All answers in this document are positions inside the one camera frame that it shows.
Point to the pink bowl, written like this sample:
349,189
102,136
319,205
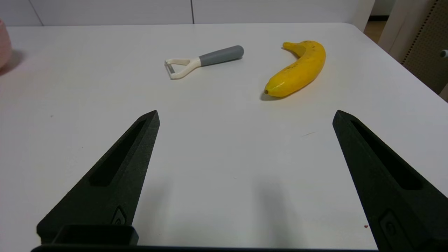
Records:
3,45

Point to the yellow banana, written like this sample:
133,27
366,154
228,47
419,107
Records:
297,70

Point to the brown pegboard desk panel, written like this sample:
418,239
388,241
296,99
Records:
425,45

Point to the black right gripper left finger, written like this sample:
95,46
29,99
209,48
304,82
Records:
115,182

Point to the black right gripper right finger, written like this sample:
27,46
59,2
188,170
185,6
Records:
392,185

